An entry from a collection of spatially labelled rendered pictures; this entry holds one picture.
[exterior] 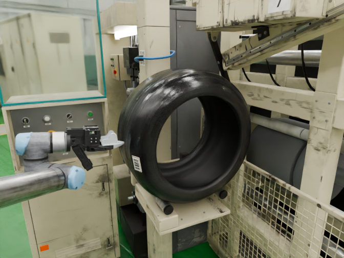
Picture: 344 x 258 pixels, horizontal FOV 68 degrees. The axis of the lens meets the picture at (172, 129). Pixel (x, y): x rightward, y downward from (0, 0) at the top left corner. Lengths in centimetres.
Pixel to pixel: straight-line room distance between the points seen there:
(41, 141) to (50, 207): 90
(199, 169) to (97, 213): 82
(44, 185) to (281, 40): 96
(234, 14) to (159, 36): 38
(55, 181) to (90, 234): 116
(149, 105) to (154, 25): 50
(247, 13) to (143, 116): 54
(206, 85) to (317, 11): 42
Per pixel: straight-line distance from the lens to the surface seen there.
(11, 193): 75
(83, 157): 100
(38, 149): 96
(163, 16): 134
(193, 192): 111
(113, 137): 99
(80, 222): 190
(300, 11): 94
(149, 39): 130
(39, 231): 190
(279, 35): 114
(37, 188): 80
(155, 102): 93
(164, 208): 113
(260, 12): 103
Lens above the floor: 154
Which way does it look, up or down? 17 degrees down
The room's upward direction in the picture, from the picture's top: 1 degrees counter-clockwise
